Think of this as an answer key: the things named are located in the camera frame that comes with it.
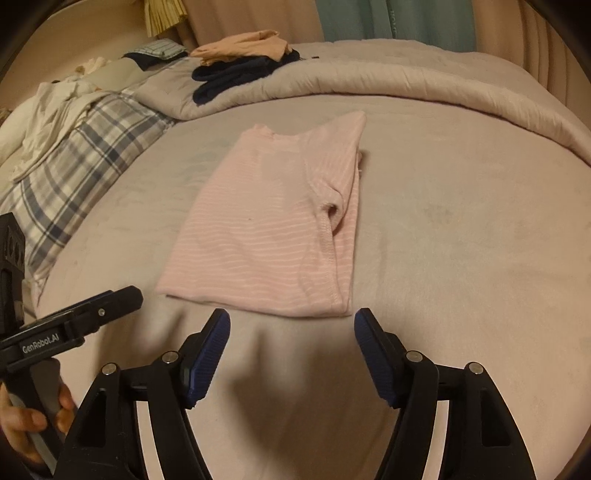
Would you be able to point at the yellow pleated cloth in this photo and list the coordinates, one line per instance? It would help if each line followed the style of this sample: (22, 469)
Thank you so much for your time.
(166, 18)

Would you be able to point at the teal curtain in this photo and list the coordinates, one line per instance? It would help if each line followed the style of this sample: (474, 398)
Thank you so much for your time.
(392, 18)

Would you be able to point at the striped pillow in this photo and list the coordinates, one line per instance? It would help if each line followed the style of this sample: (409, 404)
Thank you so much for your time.
(159, 48)

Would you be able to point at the folded navy garment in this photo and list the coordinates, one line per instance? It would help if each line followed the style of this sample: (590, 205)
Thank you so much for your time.
(231, 76)

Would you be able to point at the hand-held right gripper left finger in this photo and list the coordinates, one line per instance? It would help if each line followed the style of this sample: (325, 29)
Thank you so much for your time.
(207, 364)

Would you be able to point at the grey pillow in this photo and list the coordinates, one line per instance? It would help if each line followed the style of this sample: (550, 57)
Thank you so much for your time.
(115, 76)

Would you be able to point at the folded peach garment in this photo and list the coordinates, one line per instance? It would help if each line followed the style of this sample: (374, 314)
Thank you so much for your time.
(240, 46)

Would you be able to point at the pink curtain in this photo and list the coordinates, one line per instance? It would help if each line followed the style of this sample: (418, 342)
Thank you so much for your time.
(521, 37)
(254, 16)

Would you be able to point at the grey duvet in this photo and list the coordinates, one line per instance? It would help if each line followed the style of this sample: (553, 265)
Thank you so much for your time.
(415, 78)

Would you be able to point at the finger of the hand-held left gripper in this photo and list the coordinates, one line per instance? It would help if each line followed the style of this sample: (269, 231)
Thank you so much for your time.
(115, 302)

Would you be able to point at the pink striped long-sleeve shirt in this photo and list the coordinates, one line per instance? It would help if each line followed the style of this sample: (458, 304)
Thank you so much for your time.
(258, 221)

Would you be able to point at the white crumpled cloth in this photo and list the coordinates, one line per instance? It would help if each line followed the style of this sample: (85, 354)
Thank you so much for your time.
(41, 115)

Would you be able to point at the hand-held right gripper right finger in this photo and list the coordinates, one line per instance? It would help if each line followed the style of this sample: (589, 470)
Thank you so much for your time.
(376, 364)

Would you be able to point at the person's left hand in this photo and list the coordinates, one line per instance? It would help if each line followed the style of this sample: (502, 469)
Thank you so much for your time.
(67, 410)

